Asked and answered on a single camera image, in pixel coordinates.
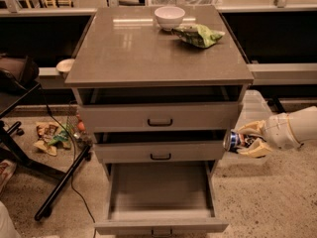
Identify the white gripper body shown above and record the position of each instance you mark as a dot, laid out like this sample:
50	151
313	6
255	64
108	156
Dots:
276	130

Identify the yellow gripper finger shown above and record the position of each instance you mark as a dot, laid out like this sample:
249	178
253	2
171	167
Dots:
258	148
252	128

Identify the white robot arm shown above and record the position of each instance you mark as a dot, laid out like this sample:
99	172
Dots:
303	124

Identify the top grey drawer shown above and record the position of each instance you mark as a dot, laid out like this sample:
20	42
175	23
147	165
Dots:
159	117

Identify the grey drawer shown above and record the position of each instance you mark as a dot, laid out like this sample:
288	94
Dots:
160	200
159	117
159	152

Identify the middle grey drawer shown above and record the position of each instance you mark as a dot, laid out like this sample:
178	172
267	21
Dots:
159	152

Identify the grey drawer cabinet with countertop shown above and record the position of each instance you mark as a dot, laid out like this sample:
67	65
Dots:
126	58

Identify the bottom grey drawer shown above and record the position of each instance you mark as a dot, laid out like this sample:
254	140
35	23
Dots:
160	200

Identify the clear plastic storage bin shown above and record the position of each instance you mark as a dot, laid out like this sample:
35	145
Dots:
254	108

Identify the black stand leg right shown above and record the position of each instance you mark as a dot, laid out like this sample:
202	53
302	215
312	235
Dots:
275	105

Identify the green chip bag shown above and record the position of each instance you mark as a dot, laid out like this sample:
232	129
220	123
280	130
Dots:
198	35

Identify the white ceramic bowl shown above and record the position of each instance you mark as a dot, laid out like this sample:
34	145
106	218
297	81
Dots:
169	17

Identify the small white bowl on ledge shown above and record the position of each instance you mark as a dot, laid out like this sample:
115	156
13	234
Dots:
65	65

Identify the snack bags on floor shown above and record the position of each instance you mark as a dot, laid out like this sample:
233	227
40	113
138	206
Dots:
50	136

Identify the dark bag on table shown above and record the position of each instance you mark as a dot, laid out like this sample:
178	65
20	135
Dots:
16	74

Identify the snack bag left edge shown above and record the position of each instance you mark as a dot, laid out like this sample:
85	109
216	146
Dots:
7	169

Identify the white object bottom left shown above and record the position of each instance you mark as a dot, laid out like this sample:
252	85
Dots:
7	228

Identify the wire basket with items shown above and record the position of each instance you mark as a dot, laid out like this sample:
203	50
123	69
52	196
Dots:
75	126

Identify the black table frame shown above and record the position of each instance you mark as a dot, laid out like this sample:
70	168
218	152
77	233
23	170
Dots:
13	151

